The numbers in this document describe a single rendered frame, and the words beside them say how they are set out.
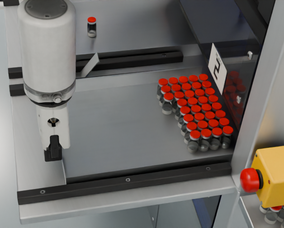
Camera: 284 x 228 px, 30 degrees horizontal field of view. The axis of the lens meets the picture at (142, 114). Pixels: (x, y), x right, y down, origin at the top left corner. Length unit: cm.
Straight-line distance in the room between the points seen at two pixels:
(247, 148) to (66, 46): 36
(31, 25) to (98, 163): 36
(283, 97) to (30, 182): 48
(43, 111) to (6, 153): 138
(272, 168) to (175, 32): 58
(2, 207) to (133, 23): 99
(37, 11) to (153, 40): 58
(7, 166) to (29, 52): 142
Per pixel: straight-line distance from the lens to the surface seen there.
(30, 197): 98
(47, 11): 78
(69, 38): 80
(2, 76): 258
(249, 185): 88
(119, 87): 119
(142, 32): 135
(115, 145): 107
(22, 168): 104
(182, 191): 101
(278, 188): 88
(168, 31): 136
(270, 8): 83
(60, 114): 88
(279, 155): 90
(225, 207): 111
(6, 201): 210
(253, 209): 101
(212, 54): 106
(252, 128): 92
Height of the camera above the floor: 168
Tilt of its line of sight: 45 degrees down
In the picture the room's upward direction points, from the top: 5 degrees clockwise
